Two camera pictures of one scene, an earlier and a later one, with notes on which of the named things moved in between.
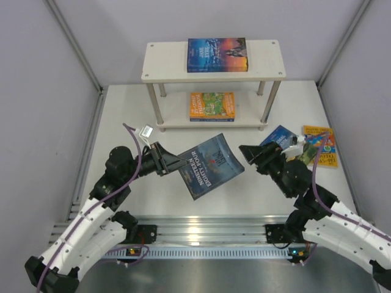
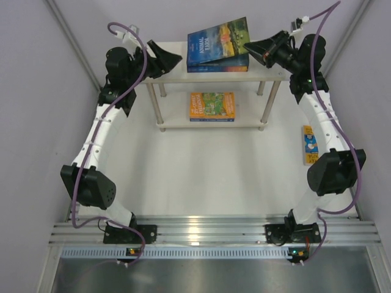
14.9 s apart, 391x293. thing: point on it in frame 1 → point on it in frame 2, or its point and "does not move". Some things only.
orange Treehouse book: x=212 y=104 does not move
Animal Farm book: x=282 y=135 → x=221 y=41
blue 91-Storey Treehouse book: x=212 y=119 does not move
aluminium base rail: x=187 y=230 does not move
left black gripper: x=160 y=159 → x=151 y=64
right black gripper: x=266 y=161 → x=272 y=50
